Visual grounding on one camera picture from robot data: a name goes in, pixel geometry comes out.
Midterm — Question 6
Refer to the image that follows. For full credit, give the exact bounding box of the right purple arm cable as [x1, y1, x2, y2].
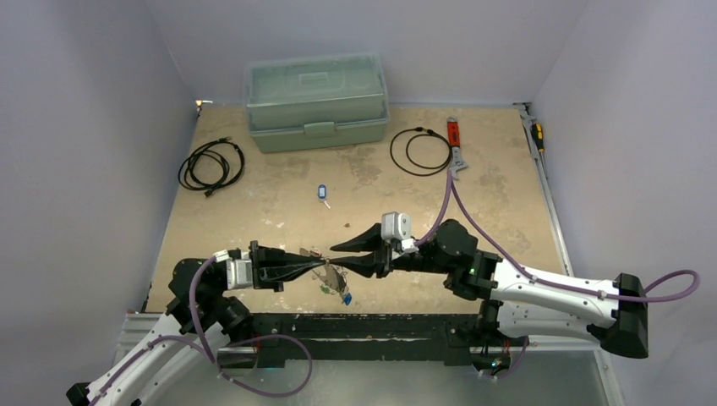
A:
[414, 170, 701, 304]

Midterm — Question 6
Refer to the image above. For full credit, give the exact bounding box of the coiled black cable left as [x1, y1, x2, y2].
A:
[178, 139, 246, 198]

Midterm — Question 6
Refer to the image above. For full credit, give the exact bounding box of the coiled thin black cable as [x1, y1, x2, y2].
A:
[389, 127, 454, 178]

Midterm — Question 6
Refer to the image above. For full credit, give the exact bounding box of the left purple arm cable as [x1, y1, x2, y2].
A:
[86, 255, 225, 406]

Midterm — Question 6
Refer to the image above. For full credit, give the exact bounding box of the yellow black screwdriver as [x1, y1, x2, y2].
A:
[530, 123, 545, 154]

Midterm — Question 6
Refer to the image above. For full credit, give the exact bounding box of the green plastic toolbox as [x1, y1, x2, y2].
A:
[244, 53, 390, 153]

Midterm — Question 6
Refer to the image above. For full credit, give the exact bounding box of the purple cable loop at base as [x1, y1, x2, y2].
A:
[216, 330, 313, 398]

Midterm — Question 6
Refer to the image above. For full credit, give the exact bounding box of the metal keyring with keys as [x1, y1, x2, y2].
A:
[299, 248, 353, 306]

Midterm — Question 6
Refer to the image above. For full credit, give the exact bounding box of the red handled adjustable wrench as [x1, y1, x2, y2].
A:
[446, 116, 468, 180]

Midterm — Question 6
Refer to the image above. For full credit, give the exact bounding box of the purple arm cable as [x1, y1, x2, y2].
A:
[414, 170, 701, 304]
[86, 255, 225, 406]

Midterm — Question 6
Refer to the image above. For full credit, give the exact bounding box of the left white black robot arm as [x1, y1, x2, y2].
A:
[66, 242, 326, 405]

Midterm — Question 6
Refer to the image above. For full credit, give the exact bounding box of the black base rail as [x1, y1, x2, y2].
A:
[217, 313, 518, 369]

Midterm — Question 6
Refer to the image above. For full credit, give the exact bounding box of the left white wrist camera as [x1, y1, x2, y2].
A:
[213, 249, 254, 290]

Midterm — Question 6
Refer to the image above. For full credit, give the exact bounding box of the key with blue tag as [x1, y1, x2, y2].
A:
[317, 184, 331, 209]

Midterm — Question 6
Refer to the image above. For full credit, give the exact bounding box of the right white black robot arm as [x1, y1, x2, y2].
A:
[331, 219, 649, 359]

